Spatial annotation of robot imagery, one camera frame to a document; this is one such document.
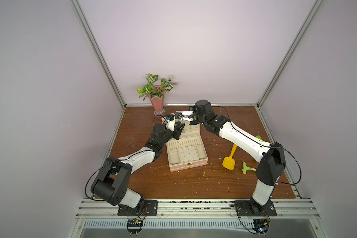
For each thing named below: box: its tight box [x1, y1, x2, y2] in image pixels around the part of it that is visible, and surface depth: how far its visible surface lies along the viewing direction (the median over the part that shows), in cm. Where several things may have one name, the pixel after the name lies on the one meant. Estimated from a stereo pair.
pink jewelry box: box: [161, 116, 209, 173], surface depth 89 cm
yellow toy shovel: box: [222, 143, 238, 171], surface depth 90 cm
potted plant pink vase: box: [136, 73, 178, 118], surface depth 99 cm
